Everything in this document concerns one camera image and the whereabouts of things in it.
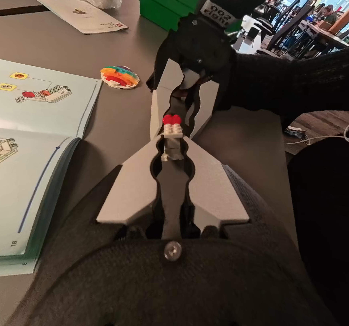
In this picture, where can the green plastic bin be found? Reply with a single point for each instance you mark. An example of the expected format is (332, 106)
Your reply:
(163, 1)

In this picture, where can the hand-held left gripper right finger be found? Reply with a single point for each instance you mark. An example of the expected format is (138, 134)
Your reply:
(218, 192)

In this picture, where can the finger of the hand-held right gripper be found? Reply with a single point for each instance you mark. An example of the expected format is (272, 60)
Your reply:
(207, 99)
(160, 99)

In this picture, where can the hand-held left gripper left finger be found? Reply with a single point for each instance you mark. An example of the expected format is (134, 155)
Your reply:
(128, 192)

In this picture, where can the open light blue instruction booklet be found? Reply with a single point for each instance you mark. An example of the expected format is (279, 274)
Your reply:
(41, 154)

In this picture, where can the white lego build red top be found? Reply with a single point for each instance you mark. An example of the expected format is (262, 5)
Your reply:
(172, 132)

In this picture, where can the person's dark clothed leg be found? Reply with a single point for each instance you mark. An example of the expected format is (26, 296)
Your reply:
(319, 222)

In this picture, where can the closed white instruction booklet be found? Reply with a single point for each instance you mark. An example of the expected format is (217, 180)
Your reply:
(81, 15)

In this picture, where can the round rainbow lego disc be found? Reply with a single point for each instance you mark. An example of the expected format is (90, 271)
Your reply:
(120, 77)

